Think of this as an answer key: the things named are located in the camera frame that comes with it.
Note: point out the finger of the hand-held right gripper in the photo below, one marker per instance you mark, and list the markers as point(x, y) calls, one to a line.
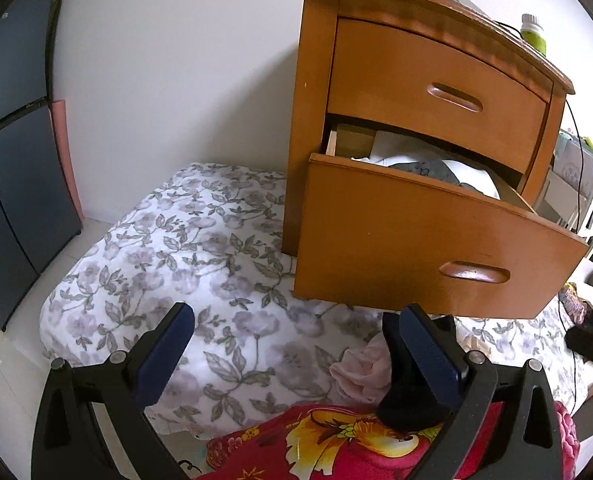
point(591, 337)

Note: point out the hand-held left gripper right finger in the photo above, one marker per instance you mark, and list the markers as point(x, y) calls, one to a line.
point(429, 355)

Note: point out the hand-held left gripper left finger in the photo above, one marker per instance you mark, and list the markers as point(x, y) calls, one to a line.
point(164, 355)

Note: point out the dark navy garment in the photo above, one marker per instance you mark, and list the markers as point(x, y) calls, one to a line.
point(401, 390)

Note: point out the pink garment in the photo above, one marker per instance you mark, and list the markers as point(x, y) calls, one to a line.
point(361, 370)

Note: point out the clothes pile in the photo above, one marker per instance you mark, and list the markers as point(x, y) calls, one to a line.
point(476, 177)

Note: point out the pile of snack packets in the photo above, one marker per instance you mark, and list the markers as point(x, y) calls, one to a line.
point(573, 302)

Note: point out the grey floral bed sheet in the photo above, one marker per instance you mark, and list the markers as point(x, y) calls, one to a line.
point(201, 260)

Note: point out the red parrot print blanket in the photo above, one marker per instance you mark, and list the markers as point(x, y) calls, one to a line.
point(326, 440)

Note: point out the small white shelf unit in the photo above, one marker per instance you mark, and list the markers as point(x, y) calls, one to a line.
point(556, 200)

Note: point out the white printed storage box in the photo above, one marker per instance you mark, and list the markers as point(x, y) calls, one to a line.
point(573, 170)

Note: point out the grey printed cloth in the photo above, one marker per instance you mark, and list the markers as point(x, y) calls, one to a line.
point(426, 169)

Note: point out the pink foam board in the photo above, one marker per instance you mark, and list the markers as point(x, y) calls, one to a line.
point(61, 145)

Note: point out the wooden nightstand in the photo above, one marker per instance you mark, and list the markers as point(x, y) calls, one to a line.
point(306, 110)

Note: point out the white bottle green label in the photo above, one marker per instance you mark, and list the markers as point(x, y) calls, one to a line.
point(533, 37)

